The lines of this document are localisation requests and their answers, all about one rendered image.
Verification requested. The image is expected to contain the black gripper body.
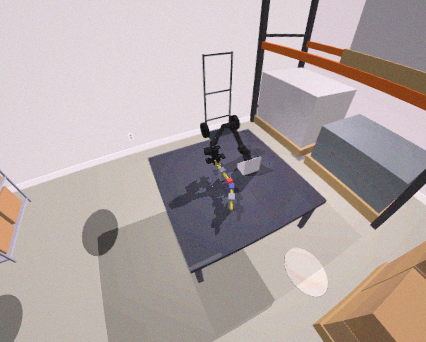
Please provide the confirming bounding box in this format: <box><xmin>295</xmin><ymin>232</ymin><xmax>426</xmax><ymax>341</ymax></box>
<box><xmin>205</xmin><ymin>153</ymin><xmax>225</xmax><ymax>164</ymax></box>

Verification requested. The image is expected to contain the yellow square bar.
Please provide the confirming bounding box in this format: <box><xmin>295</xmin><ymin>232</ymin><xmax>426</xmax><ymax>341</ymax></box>
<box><xmin>214</xmin><ymin>160</ymin><xmax>229</xmax><ymax>181</ymax></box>

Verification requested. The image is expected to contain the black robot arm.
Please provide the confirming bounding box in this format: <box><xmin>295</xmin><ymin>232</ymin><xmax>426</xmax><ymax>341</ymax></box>
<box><xmin>204</xmin><ymin>121</ymin><xmax>252</xmax><ymax>161</ymax></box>

